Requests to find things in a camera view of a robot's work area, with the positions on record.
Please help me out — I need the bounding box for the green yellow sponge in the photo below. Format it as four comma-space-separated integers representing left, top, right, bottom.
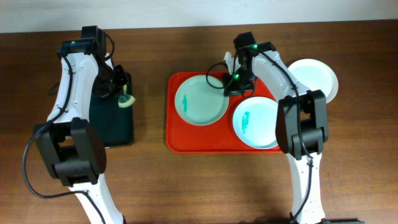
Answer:
118, 85, 136, 108

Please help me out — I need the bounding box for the mint green plate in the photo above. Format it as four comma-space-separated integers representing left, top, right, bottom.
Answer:
174, 75, 229, 126

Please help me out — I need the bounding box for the black plastic tray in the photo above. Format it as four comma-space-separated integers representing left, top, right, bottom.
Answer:
89, 73, 134, 147

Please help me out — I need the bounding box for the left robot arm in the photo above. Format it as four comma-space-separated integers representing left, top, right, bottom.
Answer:
29, 26, 128, 223

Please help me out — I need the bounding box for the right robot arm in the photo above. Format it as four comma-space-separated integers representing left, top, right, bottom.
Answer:
222, 32, 328, 223

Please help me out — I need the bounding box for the white plate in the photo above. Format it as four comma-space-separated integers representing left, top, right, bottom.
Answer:
288, 58, 338, 103

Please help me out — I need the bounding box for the red plastic tray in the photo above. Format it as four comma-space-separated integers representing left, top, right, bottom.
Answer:
165, 72, 281, 154

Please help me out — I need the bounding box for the light blue plate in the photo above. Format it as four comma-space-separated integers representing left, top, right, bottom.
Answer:
232, 96, 278, 150

